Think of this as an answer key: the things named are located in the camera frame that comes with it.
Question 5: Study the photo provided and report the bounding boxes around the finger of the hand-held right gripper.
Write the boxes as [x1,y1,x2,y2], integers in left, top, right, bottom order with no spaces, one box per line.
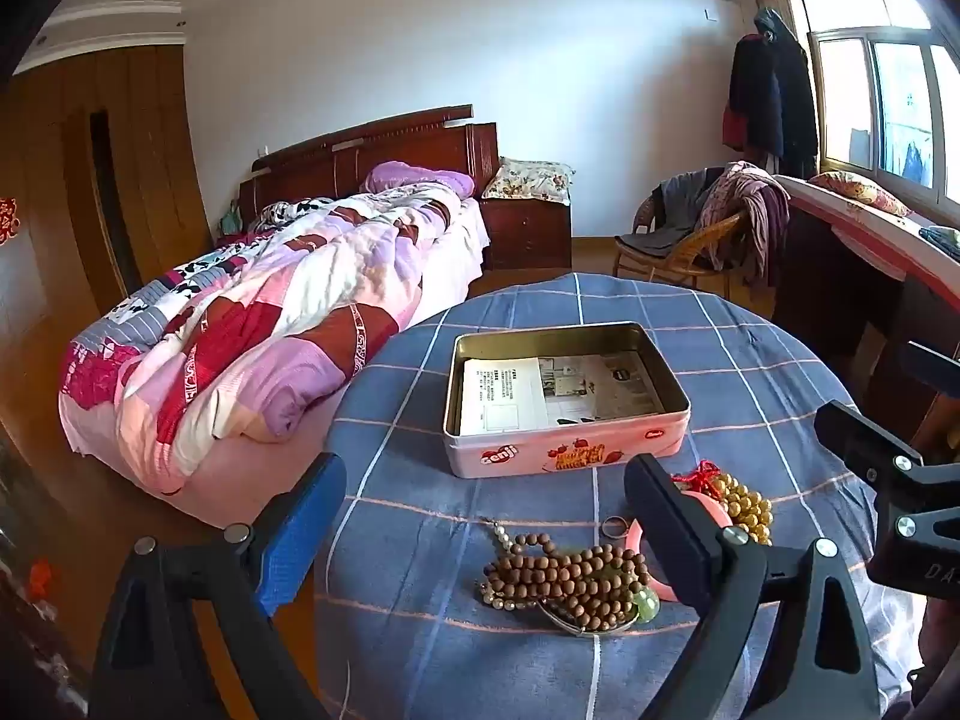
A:
[814,399,960,497]
[900,341,960,400]

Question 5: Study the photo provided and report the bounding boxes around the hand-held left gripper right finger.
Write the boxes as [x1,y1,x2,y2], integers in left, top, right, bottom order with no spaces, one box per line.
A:
[624,453,880,720]

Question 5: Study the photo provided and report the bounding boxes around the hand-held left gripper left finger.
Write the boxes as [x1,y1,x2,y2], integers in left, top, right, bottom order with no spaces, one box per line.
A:
[88,452,347,720]

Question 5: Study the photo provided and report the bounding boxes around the pink bangle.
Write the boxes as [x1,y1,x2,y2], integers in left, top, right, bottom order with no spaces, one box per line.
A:
[628,491,732,602]

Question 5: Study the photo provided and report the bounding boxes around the golden bead bracelet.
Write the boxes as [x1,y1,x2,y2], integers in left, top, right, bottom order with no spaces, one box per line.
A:
[671,461,773,547]

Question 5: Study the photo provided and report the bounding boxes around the green jade bangle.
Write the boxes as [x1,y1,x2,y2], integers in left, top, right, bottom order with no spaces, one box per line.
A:
[592,570,661,623]

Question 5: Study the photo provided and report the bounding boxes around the brown wooden bead bracelet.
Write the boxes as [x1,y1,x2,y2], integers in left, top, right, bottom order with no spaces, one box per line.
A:
[480,532,653,632]

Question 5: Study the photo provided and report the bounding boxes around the pink tin box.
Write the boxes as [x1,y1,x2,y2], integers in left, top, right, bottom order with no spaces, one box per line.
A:
[441,321,692,479]

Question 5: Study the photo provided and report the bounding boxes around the pearl necklace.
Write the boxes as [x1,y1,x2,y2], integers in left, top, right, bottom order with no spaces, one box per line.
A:
[487,519,527,554]

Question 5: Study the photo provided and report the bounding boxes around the grey bead bracelet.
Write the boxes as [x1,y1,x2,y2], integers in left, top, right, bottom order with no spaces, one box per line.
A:
[480,577,542,614]

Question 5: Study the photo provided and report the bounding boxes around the wooden desk with pink cover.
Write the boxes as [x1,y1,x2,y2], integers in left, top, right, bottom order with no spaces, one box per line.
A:
[772,174,960,391]

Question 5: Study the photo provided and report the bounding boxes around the blue checked tablecloth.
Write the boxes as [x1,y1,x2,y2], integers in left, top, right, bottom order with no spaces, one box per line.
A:
[315,272,923,720]

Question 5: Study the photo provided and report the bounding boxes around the floral cushion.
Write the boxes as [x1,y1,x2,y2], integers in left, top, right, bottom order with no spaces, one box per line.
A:
[808,171,912,217]

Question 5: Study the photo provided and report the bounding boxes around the printed paper leaflet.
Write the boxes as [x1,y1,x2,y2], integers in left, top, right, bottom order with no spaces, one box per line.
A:
[459,354,667,436]

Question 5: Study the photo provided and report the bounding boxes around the pink patchwork quilt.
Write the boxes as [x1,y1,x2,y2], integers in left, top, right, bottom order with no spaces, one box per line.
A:
[60,184,462,496]

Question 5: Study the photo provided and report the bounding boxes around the purple striped garment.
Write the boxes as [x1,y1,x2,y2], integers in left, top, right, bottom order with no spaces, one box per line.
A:
[701,161,792,286]

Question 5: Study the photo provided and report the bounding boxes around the wicker chair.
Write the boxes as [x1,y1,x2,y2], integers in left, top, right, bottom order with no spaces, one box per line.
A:
[613,180,758,301]

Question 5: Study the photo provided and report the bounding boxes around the window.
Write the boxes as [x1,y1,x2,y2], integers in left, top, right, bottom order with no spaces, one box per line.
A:
[795,0,960,203]

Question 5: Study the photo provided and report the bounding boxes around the grey garment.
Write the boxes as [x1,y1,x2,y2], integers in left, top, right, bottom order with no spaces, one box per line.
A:
[619,169,736,256]

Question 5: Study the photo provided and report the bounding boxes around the hanging dark coats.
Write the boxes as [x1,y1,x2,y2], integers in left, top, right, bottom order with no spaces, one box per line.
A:
[721,7,820,177]

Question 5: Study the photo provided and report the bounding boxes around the dark wooden nightstand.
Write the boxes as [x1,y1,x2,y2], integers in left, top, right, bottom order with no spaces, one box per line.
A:
[480,197,572,272]

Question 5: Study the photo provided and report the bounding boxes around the wooden bed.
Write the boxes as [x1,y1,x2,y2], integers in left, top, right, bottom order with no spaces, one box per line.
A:
[58,105,500,533]

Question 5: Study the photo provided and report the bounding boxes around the floral pillow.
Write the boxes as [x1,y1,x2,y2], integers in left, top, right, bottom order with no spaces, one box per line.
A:
[491,157,577,205]

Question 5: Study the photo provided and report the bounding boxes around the purple pillow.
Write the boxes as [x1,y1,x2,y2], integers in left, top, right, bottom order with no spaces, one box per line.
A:
[362,160,475,197]

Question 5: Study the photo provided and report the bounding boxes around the dark wooden headboard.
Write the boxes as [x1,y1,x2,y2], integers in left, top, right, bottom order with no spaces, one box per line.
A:
[238,105,500,218]

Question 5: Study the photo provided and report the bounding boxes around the brown wooden wardrobe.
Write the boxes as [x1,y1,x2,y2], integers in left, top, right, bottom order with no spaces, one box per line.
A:
[0,45,215,406]

